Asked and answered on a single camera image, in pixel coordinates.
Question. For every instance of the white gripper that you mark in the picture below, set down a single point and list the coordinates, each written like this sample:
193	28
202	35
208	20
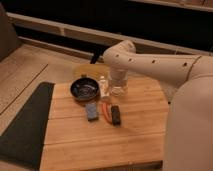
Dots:
118	87

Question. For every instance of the yellow round plate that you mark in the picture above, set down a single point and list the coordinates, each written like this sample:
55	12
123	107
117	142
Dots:
94	71

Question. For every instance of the wooden table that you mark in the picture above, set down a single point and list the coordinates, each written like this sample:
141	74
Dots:
72	143

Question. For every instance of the wooden shelf rail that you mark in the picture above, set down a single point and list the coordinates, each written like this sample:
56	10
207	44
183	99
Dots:
90	35

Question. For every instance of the dark floor mat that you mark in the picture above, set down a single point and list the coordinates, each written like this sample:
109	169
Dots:
22	141

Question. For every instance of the white small bottle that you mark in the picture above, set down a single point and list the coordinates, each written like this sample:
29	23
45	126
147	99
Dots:
104	87

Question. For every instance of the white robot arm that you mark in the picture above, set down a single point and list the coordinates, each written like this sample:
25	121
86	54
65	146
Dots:
188	144

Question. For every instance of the blue gray sponge block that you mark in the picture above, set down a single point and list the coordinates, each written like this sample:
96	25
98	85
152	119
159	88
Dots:
91	111

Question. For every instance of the orange carrot toy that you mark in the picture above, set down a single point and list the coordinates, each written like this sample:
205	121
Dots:
106	113

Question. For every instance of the black round bowl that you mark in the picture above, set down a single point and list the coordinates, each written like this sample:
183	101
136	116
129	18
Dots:
84	89

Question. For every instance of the black rectangular block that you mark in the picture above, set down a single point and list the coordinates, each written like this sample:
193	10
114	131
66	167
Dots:
115	112

